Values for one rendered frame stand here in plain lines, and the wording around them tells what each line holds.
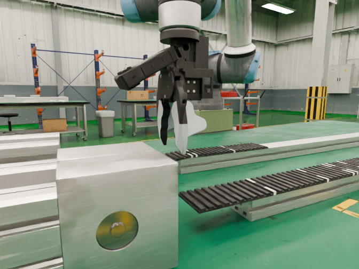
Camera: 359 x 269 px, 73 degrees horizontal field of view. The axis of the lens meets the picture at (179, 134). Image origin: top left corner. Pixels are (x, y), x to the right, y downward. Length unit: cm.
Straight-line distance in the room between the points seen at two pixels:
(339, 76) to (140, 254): 1168
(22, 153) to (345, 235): 39
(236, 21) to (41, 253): 84
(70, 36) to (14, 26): 133
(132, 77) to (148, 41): 860
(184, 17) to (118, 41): 814
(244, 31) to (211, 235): 76
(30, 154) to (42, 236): 19
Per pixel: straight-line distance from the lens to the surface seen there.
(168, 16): 44
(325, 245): 31
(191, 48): 46
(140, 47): 883
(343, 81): 1172
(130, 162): 20
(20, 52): 796
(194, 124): 42
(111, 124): 541
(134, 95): 567
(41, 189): 20
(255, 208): 32
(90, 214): 19
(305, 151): 68
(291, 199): 37
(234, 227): 30
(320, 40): 680
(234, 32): 93
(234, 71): 95
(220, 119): 99
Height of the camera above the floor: 93
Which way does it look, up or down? 10 degrees down
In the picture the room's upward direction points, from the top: straight up
